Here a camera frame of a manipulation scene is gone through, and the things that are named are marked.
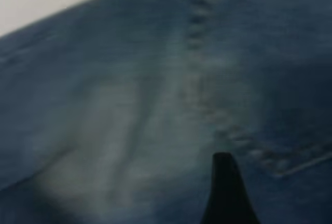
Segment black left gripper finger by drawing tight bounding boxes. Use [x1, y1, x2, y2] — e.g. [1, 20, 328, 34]
[201, 152, 261, 224]

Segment blue washed denim pants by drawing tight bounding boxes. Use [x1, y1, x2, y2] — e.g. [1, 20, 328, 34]
[0, 0, 332, 224]

